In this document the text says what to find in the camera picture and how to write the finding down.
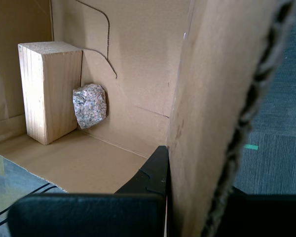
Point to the teal floor tape strip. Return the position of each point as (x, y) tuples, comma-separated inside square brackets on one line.
[(251, 147)]

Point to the brown cardboard box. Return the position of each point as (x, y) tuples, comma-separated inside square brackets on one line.
[(143, 61)]

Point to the light wooden block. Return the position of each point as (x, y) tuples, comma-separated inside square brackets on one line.
[(49, 93)]

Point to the speckled pinkish rock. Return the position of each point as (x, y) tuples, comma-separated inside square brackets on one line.
[(90, 106)]

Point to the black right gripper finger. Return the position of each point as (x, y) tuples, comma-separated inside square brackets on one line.
[(88, 214), (266, 216)]

